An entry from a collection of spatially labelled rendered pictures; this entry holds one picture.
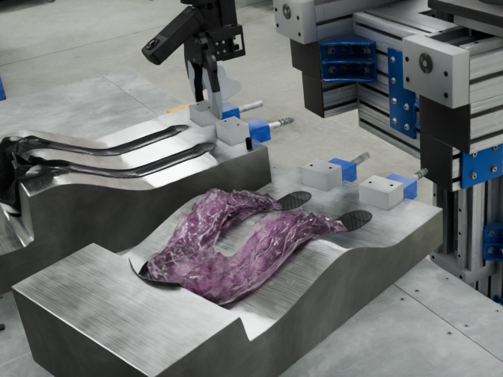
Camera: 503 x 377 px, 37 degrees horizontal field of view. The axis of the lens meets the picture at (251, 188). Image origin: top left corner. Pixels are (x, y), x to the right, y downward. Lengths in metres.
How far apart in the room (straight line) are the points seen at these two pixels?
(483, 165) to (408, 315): 0.51
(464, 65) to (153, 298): 0.65
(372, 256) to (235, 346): 0.24
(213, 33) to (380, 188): 0.40
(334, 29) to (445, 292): 0.84
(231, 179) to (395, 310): 0.37
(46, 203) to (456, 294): 0.56
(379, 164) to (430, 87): 1.89
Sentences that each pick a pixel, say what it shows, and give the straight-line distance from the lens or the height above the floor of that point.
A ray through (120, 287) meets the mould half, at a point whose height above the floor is 0.91.
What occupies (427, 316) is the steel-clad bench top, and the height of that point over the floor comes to 0.80.
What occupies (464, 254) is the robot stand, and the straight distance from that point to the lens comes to 1.80.
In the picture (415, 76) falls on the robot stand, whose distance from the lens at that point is 1.32.
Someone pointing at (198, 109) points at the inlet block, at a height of 0.92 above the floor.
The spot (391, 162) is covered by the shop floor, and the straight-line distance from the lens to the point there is 3.17.
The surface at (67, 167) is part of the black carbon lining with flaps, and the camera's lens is 1.13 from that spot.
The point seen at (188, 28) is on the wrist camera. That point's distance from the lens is 1.25.
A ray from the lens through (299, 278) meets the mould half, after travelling 0.87.
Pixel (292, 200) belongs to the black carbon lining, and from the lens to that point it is 1.11.
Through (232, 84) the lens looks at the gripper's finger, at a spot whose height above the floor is 0.95.
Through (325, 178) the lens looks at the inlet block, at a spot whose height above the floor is 0.88.
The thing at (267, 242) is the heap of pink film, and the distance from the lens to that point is 0.91.
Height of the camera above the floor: 1.37
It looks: 27 degrees down
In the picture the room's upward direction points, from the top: 7 degrees counter-clockwise
